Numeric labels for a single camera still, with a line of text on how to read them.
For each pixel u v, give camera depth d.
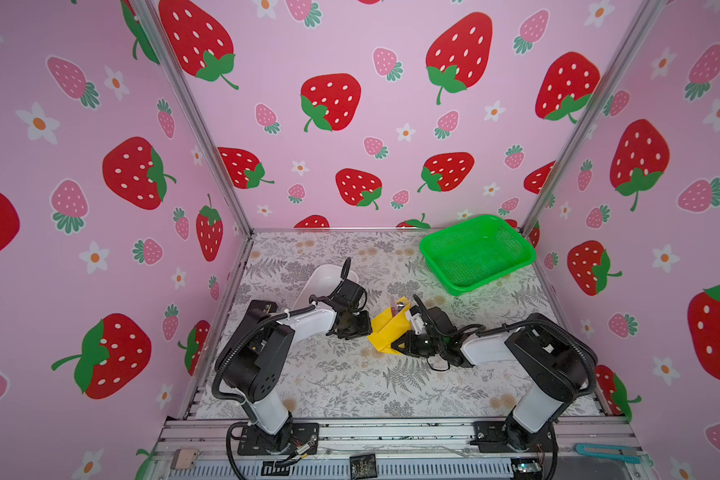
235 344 0.49
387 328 0.92
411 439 0.75
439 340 0.73
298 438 0.73
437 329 0.72
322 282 1.02
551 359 0.48
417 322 0.85
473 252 1.15
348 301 0.75
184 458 0.69
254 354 0.49
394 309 0.96
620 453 0.71
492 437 0.73
